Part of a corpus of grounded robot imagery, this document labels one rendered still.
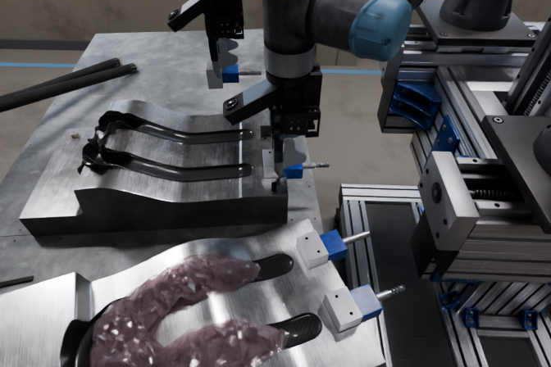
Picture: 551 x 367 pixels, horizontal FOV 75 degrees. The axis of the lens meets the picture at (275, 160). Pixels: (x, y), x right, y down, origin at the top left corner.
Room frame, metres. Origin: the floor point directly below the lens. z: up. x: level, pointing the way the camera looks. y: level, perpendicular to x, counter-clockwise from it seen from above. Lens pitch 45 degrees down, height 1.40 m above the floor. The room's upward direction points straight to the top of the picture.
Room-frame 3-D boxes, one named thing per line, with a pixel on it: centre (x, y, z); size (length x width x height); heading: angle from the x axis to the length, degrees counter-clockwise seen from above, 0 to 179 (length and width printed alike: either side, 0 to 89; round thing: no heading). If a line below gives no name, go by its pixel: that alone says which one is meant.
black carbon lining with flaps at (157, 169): (0.53, 0.22, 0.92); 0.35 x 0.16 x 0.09; 94
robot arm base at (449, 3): (0.86, -0.47, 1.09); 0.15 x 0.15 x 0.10
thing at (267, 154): (0.50, -0.04, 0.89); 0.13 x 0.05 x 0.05; 94
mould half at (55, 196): (0.54, 0.23, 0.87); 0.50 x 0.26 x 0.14; 94
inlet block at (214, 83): (0.78, 0.10, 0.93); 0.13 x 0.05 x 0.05; 94
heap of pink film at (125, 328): (0.20, 0.13, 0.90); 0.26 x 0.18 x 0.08; 111
